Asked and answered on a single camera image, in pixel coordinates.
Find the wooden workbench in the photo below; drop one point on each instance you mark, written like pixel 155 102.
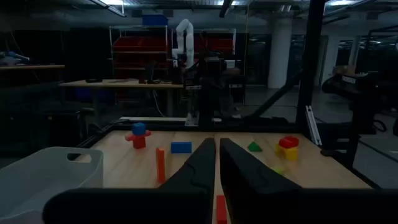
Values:
pixel 121 83

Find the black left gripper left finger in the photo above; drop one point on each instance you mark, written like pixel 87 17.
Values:
pixel 199 168

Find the clear plastic bin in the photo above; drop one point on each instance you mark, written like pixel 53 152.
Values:
pixel 37 180

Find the red long block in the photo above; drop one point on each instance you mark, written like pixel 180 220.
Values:
pixel 129 137
pixel 221 208

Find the blue storage bin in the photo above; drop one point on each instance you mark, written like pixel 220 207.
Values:
pixel 155 20

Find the black robot station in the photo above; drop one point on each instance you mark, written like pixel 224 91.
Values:
pixel 351 85

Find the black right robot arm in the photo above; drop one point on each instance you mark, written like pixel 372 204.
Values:
pixel 210 93

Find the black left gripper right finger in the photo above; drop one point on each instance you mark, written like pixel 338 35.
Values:
pixel 239 171

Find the wooden wall shelf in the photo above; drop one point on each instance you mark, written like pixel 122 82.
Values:
pixel 31 67

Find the white round pillar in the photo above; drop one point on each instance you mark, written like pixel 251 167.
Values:
pixel 329 59
pixel 280 53

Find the small green block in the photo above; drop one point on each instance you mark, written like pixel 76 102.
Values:
pixel 255 147

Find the orange long block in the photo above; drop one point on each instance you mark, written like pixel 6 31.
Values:
pixel 160 165

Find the blue long block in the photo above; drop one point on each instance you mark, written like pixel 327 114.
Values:
pixel 181 147

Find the lime green long block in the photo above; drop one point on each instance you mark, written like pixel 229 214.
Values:
pixel 280 170

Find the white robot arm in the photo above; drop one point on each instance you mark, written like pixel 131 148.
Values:
pixel 184 40

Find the metal rack with red bins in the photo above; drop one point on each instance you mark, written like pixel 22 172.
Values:
pixel 140 53

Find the red and yellow block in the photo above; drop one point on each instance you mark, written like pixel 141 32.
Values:
pixel 290 154

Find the red cube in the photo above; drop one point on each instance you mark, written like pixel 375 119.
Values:
pixel 139 145

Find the silver aluminium extrusion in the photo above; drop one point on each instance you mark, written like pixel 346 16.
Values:
pixel 312 124

